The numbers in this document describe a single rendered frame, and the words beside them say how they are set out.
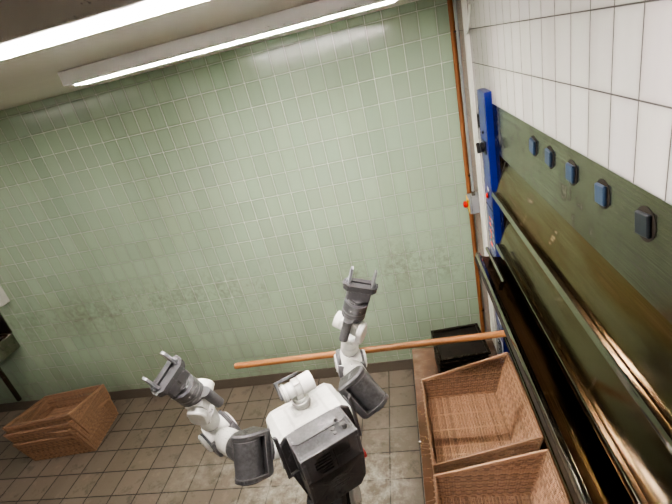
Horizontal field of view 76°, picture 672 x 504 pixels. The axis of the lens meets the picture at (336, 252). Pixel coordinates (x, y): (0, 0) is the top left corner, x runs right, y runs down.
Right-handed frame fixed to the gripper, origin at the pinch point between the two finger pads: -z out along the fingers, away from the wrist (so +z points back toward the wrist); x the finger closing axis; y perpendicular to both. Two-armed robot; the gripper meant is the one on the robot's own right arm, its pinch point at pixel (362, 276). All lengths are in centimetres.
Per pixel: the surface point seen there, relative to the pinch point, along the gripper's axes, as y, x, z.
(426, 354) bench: 79, -65, 109
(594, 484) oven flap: -65, -54, 2
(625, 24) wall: -37, -28, -87
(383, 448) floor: 52, -50, 175
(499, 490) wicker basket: -20, -77, 86
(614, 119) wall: -37, -34, -72
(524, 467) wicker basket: -18, -81, 69
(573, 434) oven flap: -51, -56, 4
